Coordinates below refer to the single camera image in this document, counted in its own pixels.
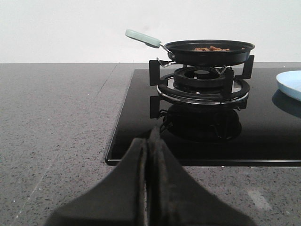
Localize wire pan reducer ring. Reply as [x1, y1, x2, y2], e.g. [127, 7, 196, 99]
[157, 57, 233, 75]

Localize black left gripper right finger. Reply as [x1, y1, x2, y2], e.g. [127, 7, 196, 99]
[147, 127, 255, 226]

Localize black frying pan green handle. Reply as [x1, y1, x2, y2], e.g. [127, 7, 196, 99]
[125, 29, 255, 67]

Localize left burner with pan support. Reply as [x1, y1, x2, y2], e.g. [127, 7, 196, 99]
[149, 55, 254, 105]

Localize brown meat pieces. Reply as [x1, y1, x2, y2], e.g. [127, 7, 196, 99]
[193, 46, 230, 52]

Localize black glass gas cooktop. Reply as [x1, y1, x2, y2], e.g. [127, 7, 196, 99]
[105, 68, 301, 166]

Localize light blue plate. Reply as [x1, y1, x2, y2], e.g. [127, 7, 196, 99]
[276, 70, 301, 101]

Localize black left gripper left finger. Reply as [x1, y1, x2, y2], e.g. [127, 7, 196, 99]
[45, 138, 147, 226]

